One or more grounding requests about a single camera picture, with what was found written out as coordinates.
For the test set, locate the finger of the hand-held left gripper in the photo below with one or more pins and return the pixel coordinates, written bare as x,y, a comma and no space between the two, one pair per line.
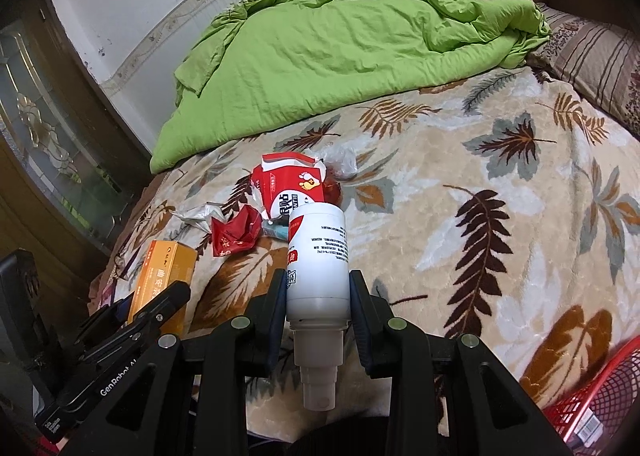
102,328
165,303

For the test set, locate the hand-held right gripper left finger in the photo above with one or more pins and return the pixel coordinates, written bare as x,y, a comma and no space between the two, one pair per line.
274,331

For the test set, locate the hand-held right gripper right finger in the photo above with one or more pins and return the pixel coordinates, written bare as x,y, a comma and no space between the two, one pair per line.
361,331

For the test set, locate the orange cardboard box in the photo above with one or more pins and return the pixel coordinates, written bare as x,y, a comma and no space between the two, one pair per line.
160,271

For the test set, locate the white plastic bottle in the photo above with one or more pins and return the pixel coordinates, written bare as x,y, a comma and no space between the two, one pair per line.
317,261

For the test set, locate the shiny red snack bag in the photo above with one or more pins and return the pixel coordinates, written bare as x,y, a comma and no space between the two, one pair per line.
332,191

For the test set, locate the red mesh basket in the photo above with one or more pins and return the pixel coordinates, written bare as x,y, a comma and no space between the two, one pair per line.
615,396

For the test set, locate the crumpled silver foil wrapper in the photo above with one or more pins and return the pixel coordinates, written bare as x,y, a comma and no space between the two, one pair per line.
200,217

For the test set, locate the crumpled red paper wrapper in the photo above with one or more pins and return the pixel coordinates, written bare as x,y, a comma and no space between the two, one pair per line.
235,233

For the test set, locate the crushed red white carton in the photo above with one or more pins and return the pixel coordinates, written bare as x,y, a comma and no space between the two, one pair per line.
287,186

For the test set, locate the leaf print blanket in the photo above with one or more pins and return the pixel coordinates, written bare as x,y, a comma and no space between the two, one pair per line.
475,216

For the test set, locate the crumpled clear plastic wrap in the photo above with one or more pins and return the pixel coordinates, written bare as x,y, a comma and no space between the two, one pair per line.
342,159

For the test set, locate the wooden cabinet with glass door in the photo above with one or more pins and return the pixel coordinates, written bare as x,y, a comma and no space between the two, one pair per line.
45,126

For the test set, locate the green quilt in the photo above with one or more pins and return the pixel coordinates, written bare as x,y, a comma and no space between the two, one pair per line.
325,51

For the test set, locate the striped brown pillow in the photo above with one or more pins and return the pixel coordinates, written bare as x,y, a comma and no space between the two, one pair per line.
595,61

